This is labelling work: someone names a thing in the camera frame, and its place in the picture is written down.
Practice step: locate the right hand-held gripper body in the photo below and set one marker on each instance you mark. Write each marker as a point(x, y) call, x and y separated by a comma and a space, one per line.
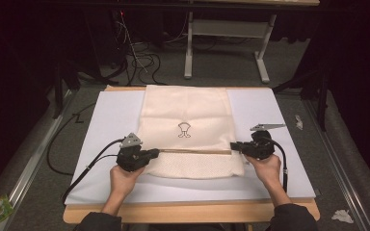
point(260, 146)

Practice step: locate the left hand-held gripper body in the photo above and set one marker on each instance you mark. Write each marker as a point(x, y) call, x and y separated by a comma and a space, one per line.
point(131, 157)

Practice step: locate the cream knitted garment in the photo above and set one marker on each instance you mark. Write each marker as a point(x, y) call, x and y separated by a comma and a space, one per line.
point(186, 109)

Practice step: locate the person's right hand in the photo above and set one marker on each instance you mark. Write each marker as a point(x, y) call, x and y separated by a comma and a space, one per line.
point(265, 170)

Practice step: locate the person's left hand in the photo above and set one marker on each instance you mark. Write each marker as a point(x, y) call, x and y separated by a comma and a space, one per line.
point(123, 181)

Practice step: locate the small white paper scrap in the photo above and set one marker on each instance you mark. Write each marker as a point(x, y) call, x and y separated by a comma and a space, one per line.
point(299, 122)

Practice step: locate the white table mat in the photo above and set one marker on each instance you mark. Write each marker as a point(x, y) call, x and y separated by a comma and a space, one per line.
point(109, 109)

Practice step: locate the wooden table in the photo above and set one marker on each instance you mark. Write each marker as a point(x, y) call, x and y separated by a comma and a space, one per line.
point(186, 213)

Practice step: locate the black stand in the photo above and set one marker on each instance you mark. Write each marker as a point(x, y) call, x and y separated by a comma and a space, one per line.
point(65, 83)
point(314, 86)

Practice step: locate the crumpled white tissue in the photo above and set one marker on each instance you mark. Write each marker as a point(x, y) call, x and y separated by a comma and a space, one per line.
point(342, 216)

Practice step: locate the metal floor rail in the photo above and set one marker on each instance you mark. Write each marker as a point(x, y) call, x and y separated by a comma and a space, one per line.
point(35, 160)
point(337, 166)

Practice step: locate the white metal desk frame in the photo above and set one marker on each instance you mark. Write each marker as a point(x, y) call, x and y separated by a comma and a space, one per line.
point(228, 29)

